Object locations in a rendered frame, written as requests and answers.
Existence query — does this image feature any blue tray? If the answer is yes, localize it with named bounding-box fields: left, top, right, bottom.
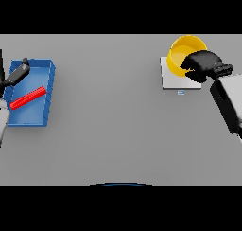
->
left=3, top=58, right=57, bottom=128

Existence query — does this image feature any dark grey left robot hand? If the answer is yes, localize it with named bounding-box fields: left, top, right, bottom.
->
left=0, top=48, right=31, bottom=98

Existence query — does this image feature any red beaker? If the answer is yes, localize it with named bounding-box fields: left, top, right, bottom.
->
left=9, top=85, right=47, bottom=111

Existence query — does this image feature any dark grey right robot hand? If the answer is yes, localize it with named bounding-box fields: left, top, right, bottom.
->
left=179, top=50, right=234, bottom=84

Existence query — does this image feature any yellow bowl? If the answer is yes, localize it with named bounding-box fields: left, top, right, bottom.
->
left=165, top=34, right=208, bottom=79

